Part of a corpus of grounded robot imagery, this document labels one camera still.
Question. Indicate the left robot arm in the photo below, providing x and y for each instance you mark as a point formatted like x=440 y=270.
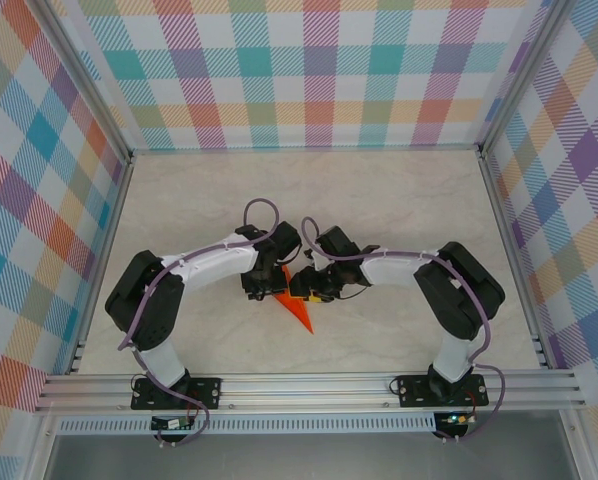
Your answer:
x=154 y=305

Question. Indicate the aluminium side rail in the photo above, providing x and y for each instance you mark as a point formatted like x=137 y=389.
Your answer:
x=104 y=260
x=509 y=240

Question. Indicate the grey metal shelf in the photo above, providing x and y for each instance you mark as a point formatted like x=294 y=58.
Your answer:
x=304 y=460

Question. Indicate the orange paper sheet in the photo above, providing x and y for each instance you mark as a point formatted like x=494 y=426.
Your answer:
x=299 y=312

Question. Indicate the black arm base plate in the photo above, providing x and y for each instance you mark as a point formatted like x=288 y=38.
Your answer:
x=414 y=392
x=206 y=392

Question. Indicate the aluminium corner post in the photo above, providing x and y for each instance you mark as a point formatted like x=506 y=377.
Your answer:
x=526 y=75
x=86 y=75

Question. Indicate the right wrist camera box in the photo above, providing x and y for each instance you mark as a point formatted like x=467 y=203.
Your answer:
x=336 y=241

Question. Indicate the small circuit board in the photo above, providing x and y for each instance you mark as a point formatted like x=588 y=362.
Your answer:
x=171 y=424
x=456 y=419

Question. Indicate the aluminium frame rail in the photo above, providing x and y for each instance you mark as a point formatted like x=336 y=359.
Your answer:
x=309 y=390

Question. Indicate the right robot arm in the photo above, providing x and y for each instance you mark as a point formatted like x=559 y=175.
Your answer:
x=459 y=300

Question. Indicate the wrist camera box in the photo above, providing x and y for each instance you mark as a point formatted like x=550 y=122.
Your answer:
x=336 y=241
x=286 y=240

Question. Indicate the thin aluminium wall rail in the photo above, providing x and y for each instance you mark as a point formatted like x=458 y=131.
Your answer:
x=304 y=149

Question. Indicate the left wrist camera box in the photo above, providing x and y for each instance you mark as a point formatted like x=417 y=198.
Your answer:
x=286 y=240

